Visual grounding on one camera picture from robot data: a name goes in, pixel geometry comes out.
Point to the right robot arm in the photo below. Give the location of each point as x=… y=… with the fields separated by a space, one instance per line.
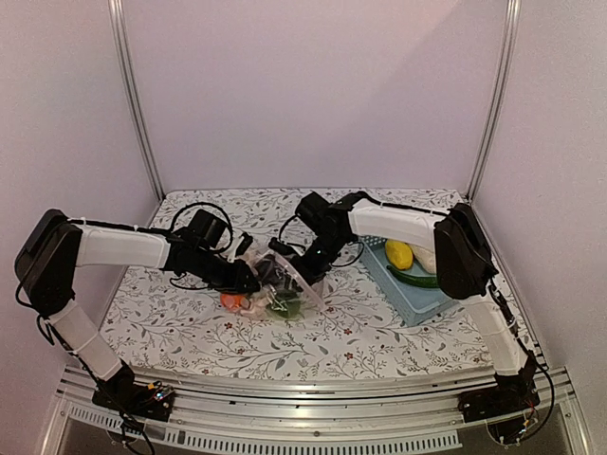
x=464 y=266

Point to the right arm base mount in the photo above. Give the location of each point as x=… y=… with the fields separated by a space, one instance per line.
x=507 y=396

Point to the clear zip top bag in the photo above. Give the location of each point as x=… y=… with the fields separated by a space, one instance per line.
x=294 y=286

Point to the floral patterned table mat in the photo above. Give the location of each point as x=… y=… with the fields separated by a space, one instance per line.
x=158 y=322

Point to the aluminium rail frame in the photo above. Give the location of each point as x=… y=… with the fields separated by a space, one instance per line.
x=407 y=415

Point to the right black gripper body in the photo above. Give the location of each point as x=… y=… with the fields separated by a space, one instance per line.
x=294 y=278

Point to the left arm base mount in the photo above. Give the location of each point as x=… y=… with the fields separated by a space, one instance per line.
x=152 y=401

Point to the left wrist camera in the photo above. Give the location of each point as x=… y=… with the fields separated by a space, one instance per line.
x=241 y=244

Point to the aluminium corner post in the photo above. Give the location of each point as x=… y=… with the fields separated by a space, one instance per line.
x=507 y=48
x=128 y=76

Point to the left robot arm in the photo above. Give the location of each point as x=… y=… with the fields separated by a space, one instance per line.
x=59 y=249

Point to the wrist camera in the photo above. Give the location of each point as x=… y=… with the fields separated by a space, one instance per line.
x=241 y=244
x=281 y=248

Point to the left aluminium corner post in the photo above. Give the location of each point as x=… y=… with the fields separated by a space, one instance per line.
x=128 y=76

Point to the orange green fake fruit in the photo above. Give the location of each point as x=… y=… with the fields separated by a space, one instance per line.
x=234 y=303

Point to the purple fake eggplant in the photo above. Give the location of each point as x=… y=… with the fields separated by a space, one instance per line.
x=269 y=271

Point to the right aluminium corner post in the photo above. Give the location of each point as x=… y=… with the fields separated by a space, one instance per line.
x=507 y=48

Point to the green fake cucumber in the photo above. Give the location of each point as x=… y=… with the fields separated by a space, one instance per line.
x=425 y=282

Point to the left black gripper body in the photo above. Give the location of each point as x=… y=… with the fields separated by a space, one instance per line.
x=217 y=277

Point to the light blue plastic basket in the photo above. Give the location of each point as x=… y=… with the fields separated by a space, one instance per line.
x=413 y=293

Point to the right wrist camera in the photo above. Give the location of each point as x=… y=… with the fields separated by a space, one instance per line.
x=281 y=248

